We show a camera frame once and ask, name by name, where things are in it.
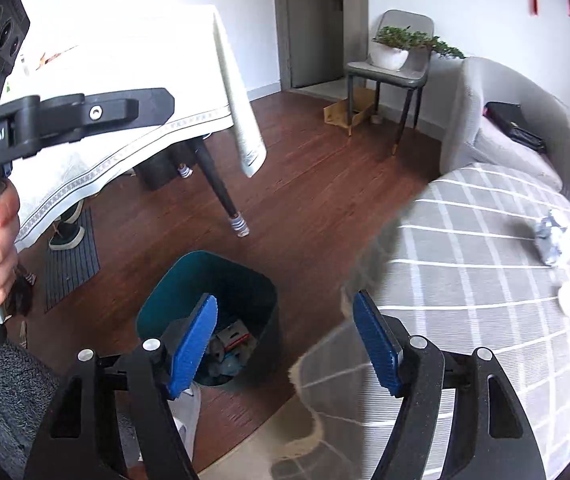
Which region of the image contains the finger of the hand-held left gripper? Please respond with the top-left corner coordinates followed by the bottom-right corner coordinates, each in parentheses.
top-left (15, 87), bottom-right (175, 159)

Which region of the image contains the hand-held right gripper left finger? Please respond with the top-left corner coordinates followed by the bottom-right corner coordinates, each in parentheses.
top-left (24, 294), bottom-right (219, 480)

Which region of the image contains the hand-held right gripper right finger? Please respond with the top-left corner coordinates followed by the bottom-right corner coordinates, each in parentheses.
top-left (353, 290), bottom-right (546, 480)

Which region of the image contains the blue white tissue packet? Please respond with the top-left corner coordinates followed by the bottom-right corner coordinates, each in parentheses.
top-left (212, 352), bottom-right (246, 376)

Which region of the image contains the red and white box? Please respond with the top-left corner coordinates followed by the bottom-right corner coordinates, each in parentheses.
top-left (215, 322), bottom-right (251, 352)

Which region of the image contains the dark teal trash bin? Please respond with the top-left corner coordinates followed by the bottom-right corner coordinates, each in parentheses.
top-left (136, 251), bottom-right (280, 387)

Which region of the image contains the black stool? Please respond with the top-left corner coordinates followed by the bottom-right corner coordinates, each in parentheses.
top-left (138, 147), bottom-right (186, 191)

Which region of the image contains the white patterned tablecloth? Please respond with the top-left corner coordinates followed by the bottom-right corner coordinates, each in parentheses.
top-left (0, 4), bottom-right (267, 253)

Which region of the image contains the grey checked tablecloth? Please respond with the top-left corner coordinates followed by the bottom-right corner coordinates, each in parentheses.
top-left (287, 162), bottom-right (570, 480)

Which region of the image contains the beige rug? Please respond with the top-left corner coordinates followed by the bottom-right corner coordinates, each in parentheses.
top-left (200, 395), bottom-right (326, 480)

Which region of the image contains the dark table leg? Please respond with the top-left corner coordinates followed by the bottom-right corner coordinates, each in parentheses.
top-left (192, 135), bottom-right (252, 237)

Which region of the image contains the dark ribbed floor mat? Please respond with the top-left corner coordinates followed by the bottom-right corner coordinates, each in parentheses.
top-left (44, 207), bottom-right (101, 313)

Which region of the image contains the grey shaggy rug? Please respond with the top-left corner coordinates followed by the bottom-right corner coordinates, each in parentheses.
top-left (0, 342), bottom-right (61, 461)

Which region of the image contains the crumpled white paper ball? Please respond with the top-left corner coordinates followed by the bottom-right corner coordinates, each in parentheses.
top-left (534, 210), bottom-right (570, 266)

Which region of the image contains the grey door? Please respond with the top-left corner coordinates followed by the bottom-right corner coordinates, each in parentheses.
top-left (271, 0), bottom-right (370, 90)

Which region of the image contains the flat cardboard box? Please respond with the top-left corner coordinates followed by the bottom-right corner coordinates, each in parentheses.
top-left (323, 87), bottom-right (381, 136)

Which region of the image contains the grey armchair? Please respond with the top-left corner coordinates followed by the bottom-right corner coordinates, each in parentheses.
top-left (439, 56), bottom-right (570, 216)

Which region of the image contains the grey chair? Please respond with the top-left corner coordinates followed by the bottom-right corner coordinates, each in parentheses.
top-left (346, 9), bottom-right (436, 156)

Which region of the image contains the black bag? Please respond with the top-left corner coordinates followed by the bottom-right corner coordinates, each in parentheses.
top-left (484, 101), bottom-right (548, 155)

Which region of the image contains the potted green plant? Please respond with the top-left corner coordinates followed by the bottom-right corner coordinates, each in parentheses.
top-left (371, 26), bottom-right (466, 71)

